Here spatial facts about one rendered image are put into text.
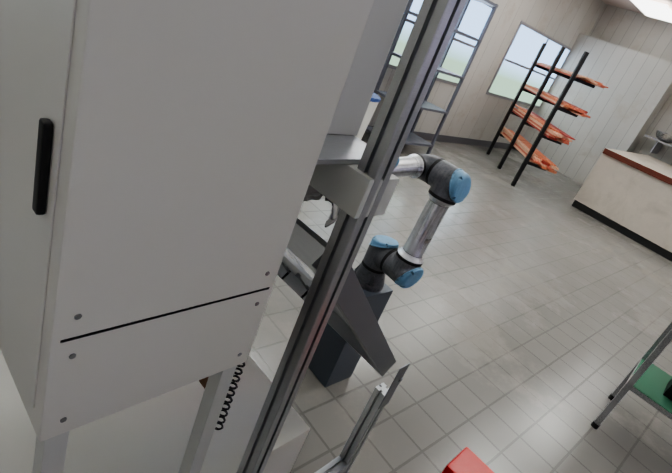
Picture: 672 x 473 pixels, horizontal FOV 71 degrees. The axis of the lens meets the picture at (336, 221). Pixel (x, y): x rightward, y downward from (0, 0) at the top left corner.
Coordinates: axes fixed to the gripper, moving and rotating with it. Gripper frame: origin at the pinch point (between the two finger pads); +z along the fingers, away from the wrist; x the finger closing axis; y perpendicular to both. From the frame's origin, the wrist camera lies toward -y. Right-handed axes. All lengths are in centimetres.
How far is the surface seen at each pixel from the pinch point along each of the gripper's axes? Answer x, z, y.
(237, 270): 38, 39, 45
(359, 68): 28, 4, 59
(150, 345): 38, 53, 42
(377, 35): 28, 0, 63
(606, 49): -230, -894, -362
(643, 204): 1, -575, -398
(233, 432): 29, 49, -18
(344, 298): 38.0, 19.4, 18.2
